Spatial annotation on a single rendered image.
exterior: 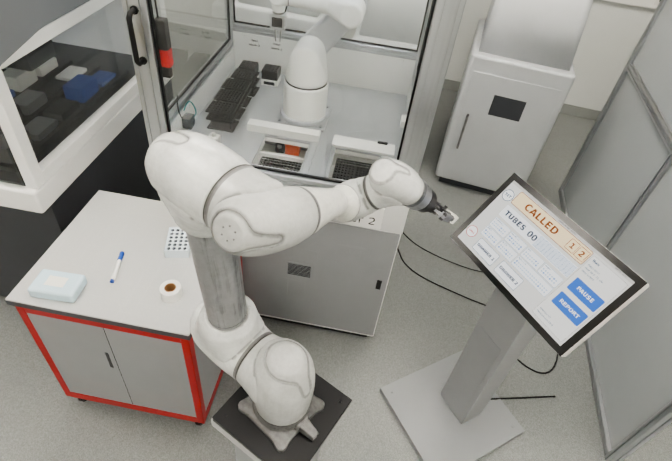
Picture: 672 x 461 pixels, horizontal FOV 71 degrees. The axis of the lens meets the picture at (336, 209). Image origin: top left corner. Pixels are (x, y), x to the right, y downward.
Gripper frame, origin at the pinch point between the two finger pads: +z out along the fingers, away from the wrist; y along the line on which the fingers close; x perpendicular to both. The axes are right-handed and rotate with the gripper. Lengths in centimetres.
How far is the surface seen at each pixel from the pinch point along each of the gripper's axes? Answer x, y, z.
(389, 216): 18.7, 28.3, 15.6
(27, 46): 50, 100, -98
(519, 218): -14.0, -8.8, 17.3
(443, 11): -42, 28, -34
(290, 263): 67, 50, 16
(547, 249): -12.7, -22.4, 17.3
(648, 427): 13, -69, 105
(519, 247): -7.3, -15.8, 17.3
